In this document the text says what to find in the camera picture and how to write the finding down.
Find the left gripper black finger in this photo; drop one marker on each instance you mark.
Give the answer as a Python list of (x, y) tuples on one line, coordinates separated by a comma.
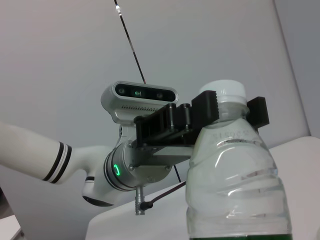
[(260, 112)]

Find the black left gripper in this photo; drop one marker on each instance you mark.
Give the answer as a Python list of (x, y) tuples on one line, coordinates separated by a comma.
[(162, 155)]

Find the clear green-label water bottle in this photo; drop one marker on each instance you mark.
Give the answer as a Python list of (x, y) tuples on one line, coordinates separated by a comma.
[(237, 175)]

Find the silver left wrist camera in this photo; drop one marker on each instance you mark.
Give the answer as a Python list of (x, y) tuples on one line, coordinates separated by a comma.
[(140, 95)]

